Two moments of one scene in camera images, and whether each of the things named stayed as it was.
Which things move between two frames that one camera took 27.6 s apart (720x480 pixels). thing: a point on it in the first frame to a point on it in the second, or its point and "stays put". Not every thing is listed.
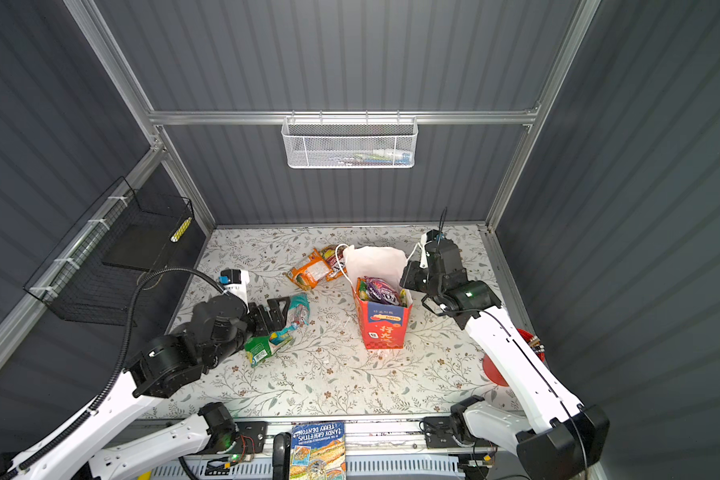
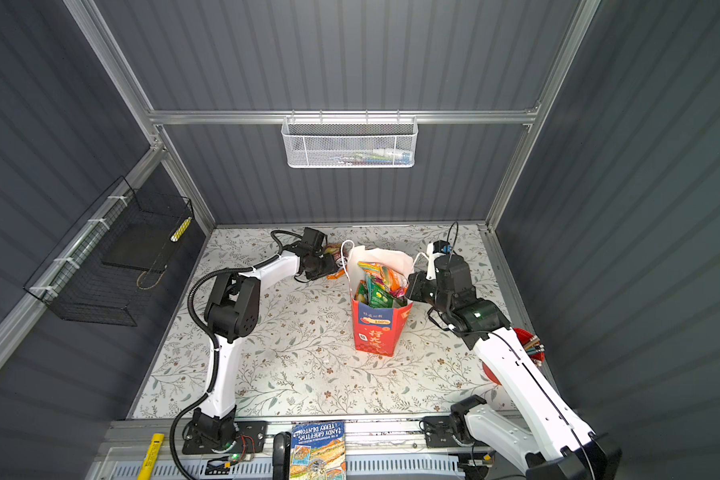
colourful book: [318, 451] stays put
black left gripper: [267, 327] to [330, 266]
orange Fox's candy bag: [334, 256] to [391, 280]
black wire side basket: [99, 273] stays put
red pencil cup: [492, 372] stays put
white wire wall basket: [349, 142] stays put
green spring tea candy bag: [258, 349] to [379, 296]
